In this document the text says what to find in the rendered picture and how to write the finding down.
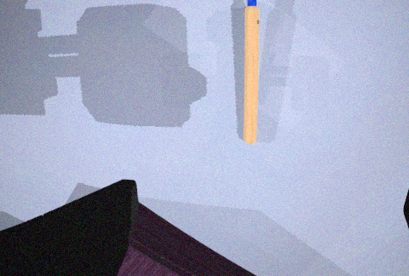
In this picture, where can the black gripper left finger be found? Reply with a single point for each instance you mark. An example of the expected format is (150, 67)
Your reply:
(87, 237)

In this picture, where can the wooden stick with blue string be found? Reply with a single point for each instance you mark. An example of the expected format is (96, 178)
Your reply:
(251, 70)

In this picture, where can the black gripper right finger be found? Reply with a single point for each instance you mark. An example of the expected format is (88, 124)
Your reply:
(406, 209)

